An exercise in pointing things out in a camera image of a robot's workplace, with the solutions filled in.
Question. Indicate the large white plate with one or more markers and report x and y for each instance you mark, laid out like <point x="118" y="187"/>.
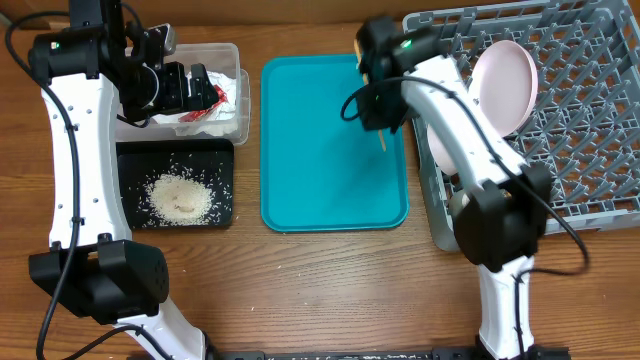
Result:
<point x="505" y="85"/>

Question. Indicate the grey dishwasher rack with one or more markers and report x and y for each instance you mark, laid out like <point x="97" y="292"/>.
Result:
<point x="585" y="125"/>

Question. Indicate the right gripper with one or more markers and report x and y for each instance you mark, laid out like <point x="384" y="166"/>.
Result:
<point x="373" y="103"/>

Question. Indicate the small white plate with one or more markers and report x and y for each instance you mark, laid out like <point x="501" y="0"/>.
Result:
<point x="439" y="153"/>

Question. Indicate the clear plastic waste bin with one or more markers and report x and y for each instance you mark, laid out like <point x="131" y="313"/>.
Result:
<point x="216" y="57"/>

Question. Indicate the red snack wrapper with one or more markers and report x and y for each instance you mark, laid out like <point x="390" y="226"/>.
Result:
<point x="198" y="115"/>

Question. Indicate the white paper cup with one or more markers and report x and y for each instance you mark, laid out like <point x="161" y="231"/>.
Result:
<point x="457" y="203"/>

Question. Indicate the wooden chopstick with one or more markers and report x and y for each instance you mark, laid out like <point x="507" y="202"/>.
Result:
<point x="382" y="141"/>

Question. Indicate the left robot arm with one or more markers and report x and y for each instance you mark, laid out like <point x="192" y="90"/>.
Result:
<point x="97" y="71"/>

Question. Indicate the black plastic tray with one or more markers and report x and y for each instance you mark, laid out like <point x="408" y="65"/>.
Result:
<point x="137" y="159"/>

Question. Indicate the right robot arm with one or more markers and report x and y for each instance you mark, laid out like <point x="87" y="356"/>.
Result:
<point x="502" y="211"/>

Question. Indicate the white napkin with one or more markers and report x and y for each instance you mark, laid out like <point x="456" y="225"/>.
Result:
<point x="220" y="123"/>

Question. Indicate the pile of white rice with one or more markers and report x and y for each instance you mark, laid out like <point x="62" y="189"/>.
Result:
<point x="180" y="198"/>

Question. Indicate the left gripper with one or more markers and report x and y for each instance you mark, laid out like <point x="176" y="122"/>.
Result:
<point x="183" y="100"/>

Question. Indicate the teal serving tray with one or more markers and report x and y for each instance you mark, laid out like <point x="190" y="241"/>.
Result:
<point x="318" y="172"/>

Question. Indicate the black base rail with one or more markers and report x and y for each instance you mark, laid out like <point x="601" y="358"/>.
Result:
<point x="440" y="353"/>

